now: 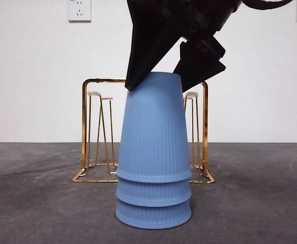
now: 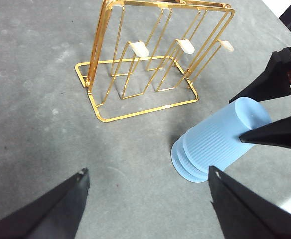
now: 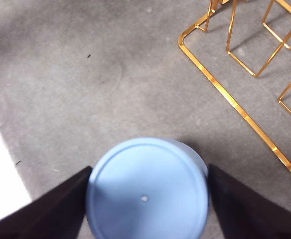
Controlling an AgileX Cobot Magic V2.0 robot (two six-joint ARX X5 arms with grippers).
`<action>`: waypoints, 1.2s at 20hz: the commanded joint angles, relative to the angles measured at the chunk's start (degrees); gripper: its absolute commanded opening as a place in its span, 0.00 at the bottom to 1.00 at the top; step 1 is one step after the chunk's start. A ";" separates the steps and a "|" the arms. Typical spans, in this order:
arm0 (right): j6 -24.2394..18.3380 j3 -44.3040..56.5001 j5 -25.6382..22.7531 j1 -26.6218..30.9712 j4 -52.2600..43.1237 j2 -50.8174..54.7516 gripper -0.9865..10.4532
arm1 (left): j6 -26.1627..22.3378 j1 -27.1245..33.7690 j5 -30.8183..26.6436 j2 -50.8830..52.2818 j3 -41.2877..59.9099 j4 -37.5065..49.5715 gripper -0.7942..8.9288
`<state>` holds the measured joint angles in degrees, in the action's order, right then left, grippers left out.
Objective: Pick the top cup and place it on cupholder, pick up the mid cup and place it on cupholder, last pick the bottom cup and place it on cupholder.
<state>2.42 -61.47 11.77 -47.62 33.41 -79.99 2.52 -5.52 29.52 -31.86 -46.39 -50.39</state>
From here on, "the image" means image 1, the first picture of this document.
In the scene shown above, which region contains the gold wire cup holder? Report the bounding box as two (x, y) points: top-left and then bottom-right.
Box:
(71, 78), (215, 184)

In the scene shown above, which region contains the blue ribbed plastic cup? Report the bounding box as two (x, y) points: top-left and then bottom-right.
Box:
(115, 176), (192, 206)
(115, 71), (192, 184)
(114, 197), (193, 231)

